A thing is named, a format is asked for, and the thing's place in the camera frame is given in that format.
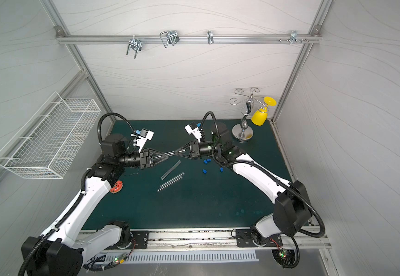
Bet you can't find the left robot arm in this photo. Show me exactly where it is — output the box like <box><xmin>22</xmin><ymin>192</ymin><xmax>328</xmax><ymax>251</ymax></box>
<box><xmin>18</xmin><ymin>113</ymin><xmax>169</xmax><ymax>276</ymax></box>

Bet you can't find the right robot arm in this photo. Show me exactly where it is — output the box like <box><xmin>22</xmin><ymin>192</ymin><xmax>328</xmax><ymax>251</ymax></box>
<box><xmin>174</xmin><ymin>112</ymin><xmax>326</xmax><ymax>244</ymax></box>

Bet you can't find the green table mat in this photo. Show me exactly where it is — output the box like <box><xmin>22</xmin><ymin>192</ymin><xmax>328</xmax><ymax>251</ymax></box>
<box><xmin>82</xmin><ymin>118</ymin><xmax>291</xmax><ymax>230</ymax></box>

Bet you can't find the beige red round object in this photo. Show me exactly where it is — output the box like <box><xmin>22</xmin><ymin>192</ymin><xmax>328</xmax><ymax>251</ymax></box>
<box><xmin>110</xmin><ymin>181</ymin><xmax>123</xmax><ymax>194</ymax></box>

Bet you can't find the chrome cup holder stand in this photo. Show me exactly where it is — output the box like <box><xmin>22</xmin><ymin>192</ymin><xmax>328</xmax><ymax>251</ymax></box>
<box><xmin>232</xmin><ymin>87</ymin><xmax>267</xmax><ymax>143</ymax></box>

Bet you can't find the metal clamp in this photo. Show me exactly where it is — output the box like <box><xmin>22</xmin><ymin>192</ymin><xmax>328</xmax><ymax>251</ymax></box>
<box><xmin>126</xmin><ymin>37</ymin><xmax>142</xmax><ymax>59</ymax></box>
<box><xmin>278</xmin><ymin>31</ymin><xmax>309</xmax><ymax>45</ymax></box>
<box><xmin>206</xmin><ymin>31</ymin><xmax>214</xmax><ymax>45</ymax></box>
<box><xmin>160</xmin><ymin>30</ymin><xmax>180</xmax><ymax>48</ymax></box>

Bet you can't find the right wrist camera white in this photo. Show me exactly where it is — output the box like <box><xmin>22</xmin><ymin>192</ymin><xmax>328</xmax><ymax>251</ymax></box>
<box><xmin>184</xmin><ymin>122</ymin><xmax>203</xmax><ymax>142</ymax></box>

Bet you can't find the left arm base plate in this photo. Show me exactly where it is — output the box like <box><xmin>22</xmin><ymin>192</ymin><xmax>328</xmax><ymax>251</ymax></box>
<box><xmin>106</xmin><ymin>231</ymin><xmax>149</xmax><ymax>250</ymax></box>

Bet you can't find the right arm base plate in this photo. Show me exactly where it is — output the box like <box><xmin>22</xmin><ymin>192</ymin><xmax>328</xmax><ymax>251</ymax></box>
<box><xmin>230</xmin><ymin>228</ymin><xmax>283</xmax><ymax>248</ymax></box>

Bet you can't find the white wire basket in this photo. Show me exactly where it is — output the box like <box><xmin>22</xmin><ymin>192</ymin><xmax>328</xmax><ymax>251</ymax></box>
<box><xmin>0</xmin><ymin>92</ymin><xmax>101</xmax><ymax>179</ymax></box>

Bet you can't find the white slotted cable duct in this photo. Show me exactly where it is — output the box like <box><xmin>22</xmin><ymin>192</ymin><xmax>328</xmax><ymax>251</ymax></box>
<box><xmin>92</xmin><ymin>251</ymin><xmax>260</xmax><ymax>265</ymax></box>

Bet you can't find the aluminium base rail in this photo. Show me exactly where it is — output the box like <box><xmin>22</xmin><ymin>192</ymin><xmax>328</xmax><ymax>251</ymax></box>
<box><xmin>47</xmin><ymin>225</ymin><xmax>332</xmax><ymax>254</ymax></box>

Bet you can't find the aluminium crossbar rail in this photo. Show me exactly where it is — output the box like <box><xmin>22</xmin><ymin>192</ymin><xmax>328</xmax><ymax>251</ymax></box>
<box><xmin>56</xmin><ymin>33</ymin><xmax>322</xmax><ymax>45</ymax></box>

